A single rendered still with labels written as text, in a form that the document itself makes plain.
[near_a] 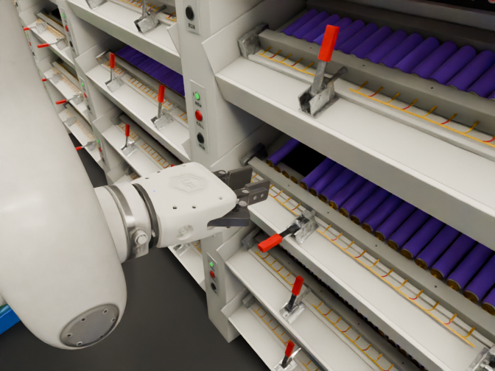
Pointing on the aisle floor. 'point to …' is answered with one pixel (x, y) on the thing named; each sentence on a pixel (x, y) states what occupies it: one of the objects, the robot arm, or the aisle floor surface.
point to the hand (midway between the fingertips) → (247, 185)
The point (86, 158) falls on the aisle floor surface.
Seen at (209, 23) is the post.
